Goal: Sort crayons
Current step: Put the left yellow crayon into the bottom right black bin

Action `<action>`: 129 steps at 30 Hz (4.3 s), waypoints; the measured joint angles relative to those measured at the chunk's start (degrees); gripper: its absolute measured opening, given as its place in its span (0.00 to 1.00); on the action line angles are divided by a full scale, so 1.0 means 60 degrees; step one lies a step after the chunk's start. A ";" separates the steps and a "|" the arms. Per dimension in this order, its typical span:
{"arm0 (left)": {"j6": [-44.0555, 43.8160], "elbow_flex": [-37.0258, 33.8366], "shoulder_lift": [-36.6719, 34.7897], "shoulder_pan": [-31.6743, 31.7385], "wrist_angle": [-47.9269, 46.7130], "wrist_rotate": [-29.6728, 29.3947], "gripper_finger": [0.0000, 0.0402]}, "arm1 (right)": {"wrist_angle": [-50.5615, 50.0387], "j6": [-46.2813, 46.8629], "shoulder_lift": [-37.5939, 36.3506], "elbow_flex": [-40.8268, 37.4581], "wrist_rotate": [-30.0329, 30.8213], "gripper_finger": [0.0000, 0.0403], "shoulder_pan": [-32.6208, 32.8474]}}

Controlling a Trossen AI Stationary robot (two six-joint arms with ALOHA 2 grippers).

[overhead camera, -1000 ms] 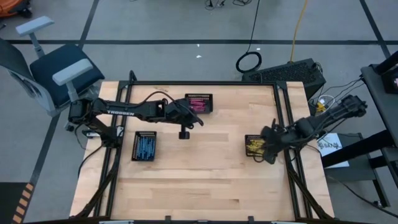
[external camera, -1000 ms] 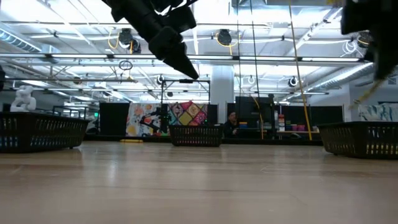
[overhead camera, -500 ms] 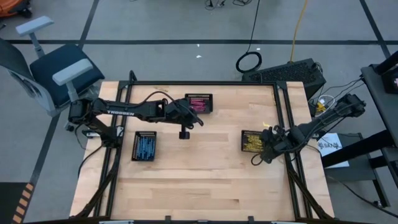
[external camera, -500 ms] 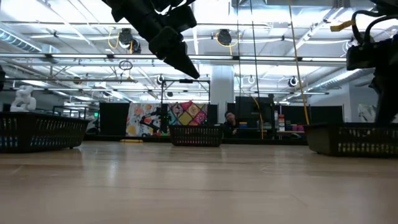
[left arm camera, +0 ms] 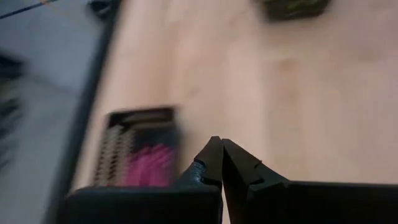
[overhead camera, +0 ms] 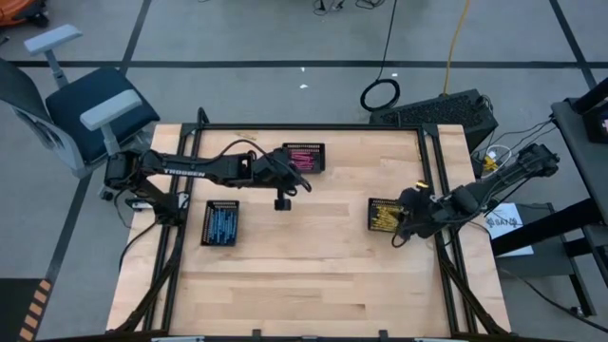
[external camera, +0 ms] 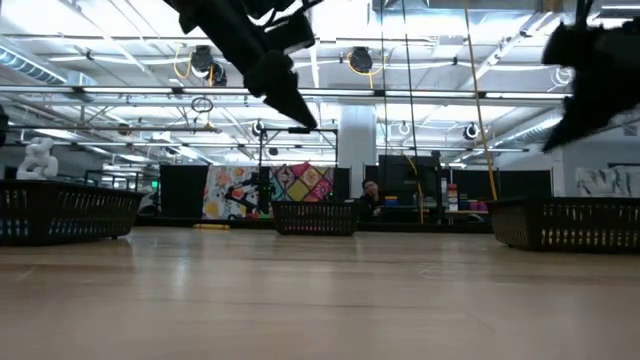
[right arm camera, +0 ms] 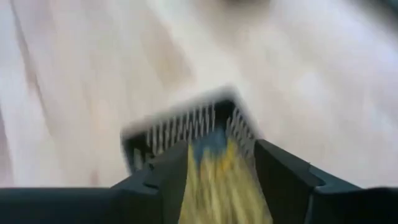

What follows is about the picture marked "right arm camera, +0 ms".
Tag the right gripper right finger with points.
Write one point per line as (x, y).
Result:
(295, 196)

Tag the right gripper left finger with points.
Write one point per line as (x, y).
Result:
(140, 202)

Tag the black slotted plastic basket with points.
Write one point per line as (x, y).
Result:
(224, 112)

